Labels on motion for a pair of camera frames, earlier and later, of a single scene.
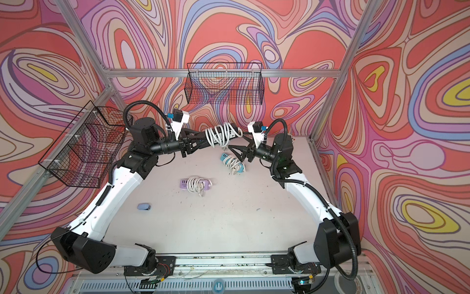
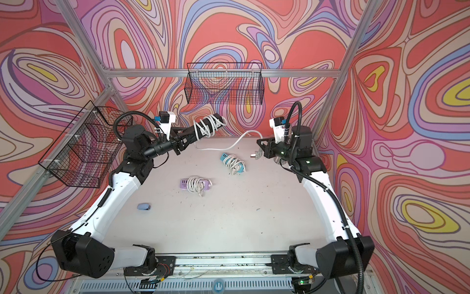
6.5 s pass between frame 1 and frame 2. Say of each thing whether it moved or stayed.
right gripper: moved
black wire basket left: stayed
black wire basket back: stayed
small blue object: stayed
